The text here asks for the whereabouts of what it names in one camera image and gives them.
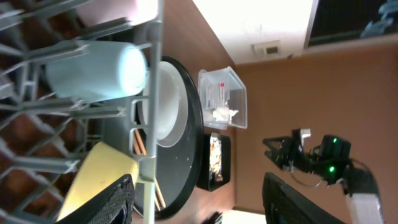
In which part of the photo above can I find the black rectangular waste tray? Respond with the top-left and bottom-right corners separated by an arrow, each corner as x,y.
197,133 -> 231,192

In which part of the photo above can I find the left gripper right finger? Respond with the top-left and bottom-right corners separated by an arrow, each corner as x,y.
262,172 -> 344,224

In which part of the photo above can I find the wooden chopstick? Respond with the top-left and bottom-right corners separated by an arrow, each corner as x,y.
133,134 -> 161,211
135,129 -> 166,211

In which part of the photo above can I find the clear plastic waste bin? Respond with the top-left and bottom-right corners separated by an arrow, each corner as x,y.
198,67 -> 248,129

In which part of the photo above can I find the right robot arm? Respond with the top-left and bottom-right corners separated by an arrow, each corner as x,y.
262,129 -> 384,223

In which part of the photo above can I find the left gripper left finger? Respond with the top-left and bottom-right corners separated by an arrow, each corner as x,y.
56,174 -> 136,224

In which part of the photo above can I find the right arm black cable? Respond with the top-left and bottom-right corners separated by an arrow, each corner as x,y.
290,158 -> 377,189

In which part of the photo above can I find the wall outlet plate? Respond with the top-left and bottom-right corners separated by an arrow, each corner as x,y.
252,40 -> 280,57

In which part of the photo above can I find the silver white wrapper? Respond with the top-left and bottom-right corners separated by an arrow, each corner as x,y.
211,107 -> 239,123

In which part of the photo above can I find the yellow bowl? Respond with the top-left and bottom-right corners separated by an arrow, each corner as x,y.
57,142 -> 139,221

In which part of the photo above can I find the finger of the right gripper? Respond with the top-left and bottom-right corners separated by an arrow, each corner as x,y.
264,151 -> 292,170
262,136 -> 293,152

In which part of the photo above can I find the blue plastic cup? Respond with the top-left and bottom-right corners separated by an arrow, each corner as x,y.
45,41 -> 148,103

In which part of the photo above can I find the dark window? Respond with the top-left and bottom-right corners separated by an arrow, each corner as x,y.
307,0 -> 397,47

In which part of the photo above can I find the pink plastic cup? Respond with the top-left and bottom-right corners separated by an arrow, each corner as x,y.
76,0 -> 159,26

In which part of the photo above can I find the grey plastic dishwasher rack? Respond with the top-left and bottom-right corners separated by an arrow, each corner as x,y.
1,0 -> 164,223

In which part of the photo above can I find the food scraps pile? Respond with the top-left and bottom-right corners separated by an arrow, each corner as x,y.
209,136 -> 223,182

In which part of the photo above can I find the round black serving tray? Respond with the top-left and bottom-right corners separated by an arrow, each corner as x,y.
155,56 -> 204,222

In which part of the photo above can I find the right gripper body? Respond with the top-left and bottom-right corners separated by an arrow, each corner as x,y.
288,138 -> 313,173

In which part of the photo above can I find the grey round plate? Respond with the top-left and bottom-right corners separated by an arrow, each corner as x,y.
155,61 -> 188,148

